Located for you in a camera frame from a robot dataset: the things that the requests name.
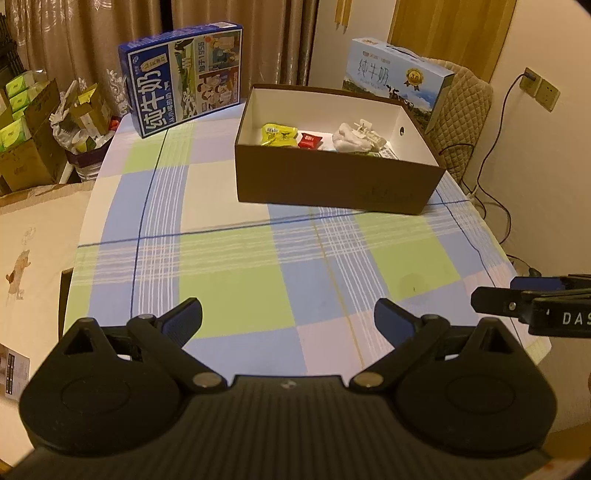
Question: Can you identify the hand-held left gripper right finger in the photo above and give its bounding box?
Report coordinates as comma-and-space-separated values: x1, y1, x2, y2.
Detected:
348, 298, 527, 388

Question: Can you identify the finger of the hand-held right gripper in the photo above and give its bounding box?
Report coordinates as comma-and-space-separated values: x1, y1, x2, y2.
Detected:
471, 286, 543, 320
510, 274, 591, 292

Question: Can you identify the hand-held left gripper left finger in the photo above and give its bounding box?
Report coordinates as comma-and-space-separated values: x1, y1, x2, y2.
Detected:
60, 298, 227, 394

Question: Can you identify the brown cardboard box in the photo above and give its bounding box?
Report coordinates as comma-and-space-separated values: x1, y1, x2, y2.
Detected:
235, 84, 446, 216

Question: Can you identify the white plastic item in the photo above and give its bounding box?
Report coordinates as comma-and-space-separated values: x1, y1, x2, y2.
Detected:
331, 122, 374, 153

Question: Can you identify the white hair clip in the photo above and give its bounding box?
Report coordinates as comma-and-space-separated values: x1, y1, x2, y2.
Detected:
353, 119, 386, 148

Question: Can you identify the yellow snack packet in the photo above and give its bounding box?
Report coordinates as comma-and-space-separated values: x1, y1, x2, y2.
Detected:
261, 123, 298, 147

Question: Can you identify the cream printed bed sheet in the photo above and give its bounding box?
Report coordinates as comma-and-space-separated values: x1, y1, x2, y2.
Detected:
0, 182, 95, 462

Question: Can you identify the white leaflet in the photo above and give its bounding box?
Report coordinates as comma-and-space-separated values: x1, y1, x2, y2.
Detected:
0, 344, 31, 400

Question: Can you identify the cardboard box with tissues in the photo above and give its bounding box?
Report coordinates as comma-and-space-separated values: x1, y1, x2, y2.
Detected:
0, 78, 70, 195

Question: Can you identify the trash bin with waste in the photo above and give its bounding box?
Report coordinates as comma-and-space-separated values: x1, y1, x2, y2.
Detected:
51, 80, 114, 153

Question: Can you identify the light blue milk carton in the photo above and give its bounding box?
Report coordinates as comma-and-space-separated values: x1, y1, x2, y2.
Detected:
342, 38, 455, 132

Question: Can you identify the wooden door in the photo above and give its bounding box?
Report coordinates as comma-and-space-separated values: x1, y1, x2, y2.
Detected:
388, 0, 517, 79

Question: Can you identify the stack of green tissue packs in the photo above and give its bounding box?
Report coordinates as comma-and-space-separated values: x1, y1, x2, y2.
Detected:
0, 69, 49, 148

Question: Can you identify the brown plain curtain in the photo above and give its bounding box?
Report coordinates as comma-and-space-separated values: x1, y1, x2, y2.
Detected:
171, 0, 319, 90

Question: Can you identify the brown floral curtain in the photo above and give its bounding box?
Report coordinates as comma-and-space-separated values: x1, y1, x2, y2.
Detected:
0, 0, 174, 121

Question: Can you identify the tangle of cables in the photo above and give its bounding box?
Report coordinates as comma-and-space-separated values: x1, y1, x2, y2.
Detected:
462, 182, 541, 278

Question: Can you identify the black power cable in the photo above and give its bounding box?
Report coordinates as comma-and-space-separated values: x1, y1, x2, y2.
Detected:
478, 74, 527, 195

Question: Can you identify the wooden wall hanging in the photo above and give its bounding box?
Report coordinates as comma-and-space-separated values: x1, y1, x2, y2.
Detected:
335, 0, 354, 32

